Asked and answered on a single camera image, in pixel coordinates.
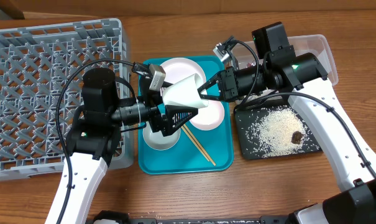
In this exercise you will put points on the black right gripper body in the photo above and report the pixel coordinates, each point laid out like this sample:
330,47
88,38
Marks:
229,81

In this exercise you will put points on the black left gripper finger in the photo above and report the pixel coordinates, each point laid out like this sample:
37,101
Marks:
165,85
176,116

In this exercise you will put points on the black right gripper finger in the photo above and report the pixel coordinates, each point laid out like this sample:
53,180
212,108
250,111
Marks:
211,97
211,85

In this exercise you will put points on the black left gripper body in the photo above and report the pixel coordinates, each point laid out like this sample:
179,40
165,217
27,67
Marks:
158,115

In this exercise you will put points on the grey bowl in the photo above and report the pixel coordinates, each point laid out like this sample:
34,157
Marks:
157,141

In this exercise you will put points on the white paper cup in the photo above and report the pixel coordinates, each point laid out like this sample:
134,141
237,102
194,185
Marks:
185,93

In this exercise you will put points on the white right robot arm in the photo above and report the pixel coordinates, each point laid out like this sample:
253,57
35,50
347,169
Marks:
304,83

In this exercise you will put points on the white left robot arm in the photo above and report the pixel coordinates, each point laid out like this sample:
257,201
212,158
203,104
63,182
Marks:
95,135

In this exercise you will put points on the clear plastic waste bin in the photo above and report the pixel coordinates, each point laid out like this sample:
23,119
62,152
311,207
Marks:
314,44

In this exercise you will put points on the black food waste tray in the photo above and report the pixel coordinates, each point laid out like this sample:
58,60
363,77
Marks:
277,133

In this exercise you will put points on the wooden chopstick right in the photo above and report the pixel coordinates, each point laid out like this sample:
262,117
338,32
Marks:
203,147

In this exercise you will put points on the wooden chopstick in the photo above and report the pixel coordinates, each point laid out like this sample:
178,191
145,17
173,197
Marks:
203,147
200,149

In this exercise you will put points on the wooden chopstick left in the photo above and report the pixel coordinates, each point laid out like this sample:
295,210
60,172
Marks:
200,149

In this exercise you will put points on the large white plate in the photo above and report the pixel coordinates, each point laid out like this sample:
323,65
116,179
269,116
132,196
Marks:
179,68

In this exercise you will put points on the teal plastic tray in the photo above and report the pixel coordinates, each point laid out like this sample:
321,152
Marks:
184,157

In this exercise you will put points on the pile of white rice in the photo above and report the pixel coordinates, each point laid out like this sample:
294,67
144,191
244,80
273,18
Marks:
277,132

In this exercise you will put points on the brown food scrap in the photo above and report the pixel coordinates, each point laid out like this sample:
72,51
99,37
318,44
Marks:
296,137

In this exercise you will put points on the grey plastic dish rack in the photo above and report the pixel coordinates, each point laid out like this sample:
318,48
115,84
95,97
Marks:
40,87

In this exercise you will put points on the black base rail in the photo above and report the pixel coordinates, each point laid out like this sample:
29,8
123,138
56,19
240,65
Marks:
106,216

